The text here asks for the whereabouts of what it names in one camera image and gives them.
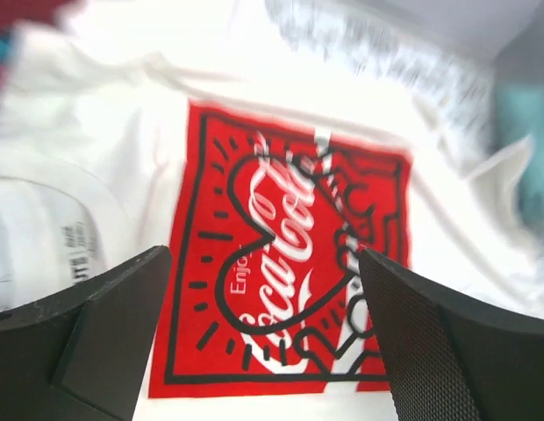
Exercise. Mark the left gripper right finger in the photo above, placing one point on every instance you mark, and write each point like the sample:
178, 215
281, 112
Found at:
449, 356

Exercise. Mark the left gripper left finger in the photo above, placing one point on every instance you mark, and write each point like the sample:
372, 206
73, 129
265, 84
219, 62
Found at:
81, 354

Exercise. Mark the white Coca-Cola t-shirt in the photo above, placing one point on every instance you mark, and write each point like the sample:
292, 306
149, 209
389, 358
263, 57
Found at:
266, 172

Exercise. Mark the teal t-shirt in bin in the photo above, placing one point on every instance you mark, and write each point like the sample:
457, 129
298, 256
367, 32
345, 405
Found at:
519, 124

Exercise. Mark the floral patterned table mat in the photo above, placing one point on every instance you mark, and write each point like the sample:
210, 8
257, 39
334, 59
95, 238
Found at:
368, 45

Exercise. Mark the folded teal t-shirt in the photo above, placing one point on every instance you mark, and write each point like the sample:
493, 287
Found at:
5, 46

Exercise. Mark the folded red t-shirt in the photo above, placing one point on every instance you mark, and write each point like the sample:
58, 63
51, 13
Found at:
46, 12

